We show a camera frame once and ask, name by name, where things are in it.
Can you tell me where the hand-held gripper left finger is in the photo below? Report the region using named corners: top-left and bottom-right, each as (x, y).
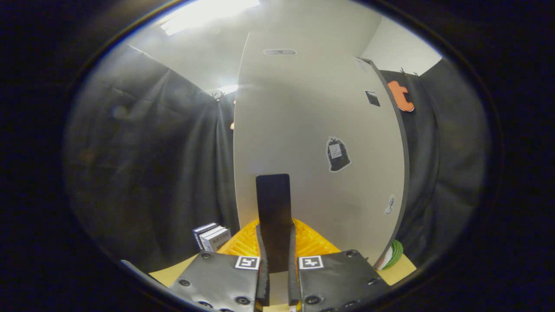
top-left (168, 173), bottom-right (274, 312)

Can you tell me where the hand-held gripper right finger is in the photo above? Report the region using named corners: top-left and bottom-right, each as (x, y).
top-left (273, 173), bottom-right (392, 312)

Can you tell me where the white shoe cabinet door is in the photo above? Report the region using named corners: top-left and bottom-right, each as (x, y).
top-left (233, 30), bottom-right (406, 266)

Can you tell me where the white canvas shoe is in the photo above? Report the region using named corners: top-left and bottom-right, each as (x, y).
top-left (375, 240), bottom-right (404, 271)

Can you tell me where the grey shoe cabinet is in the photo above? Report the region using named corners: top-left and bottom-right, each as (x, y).
top-left (359, 56), bottom-right (411, 267)

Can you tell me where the white spine book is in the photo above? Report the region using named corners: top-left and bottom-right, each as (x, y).
top-left (199, 225), bottom-right (226, 252)

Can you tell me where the blue spine book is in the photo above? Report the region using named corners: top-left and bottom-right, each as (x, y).
top-left (193, 222), bottom-right (219, 250)

